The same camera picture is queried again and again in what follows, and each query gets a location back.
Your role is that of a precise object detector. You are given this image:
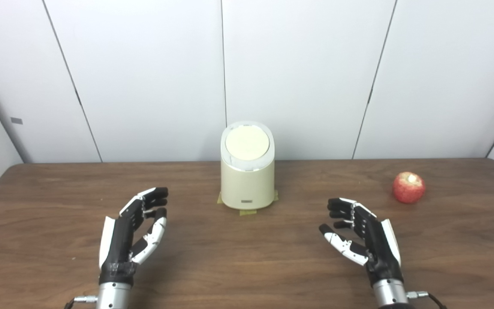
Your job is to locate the cream-colored bin body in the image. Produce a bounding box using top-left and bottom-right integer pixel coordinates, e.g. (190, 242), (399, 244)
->
(220, 121), (276, 210)

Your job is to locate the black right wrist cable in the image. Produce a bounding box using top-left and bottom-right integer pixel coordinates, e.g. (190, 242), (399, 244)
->
(407, 291), (448, 309)

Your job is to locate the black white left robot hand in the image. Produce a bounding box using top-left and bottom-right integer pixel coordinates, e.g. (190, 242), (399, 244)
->
(98, 187), (169, 286)

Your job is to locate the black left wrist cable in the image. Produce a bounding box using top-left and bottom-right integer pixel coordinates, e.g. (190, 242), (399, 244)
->
(63, 295), (98, 309)

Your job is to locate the red apple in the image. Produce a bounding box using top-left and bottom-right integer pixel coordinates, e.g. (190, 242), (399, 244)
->
(392, 172), (426, 204)

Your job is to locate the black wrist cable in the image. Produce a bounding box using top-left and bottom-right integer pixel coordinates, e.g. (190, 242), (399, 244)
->
(407, 291), (448, 309)
(63, 295), (98, 309)

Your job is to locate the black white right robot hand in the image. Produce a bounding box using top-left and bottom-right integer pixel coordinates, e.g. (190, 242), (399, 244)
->
(319, 197), (404, 287)

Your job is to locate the cream round bin lid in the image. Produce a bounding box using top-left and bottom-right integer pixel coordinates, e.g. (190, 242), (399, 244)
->
(225, 124), (270, 161)

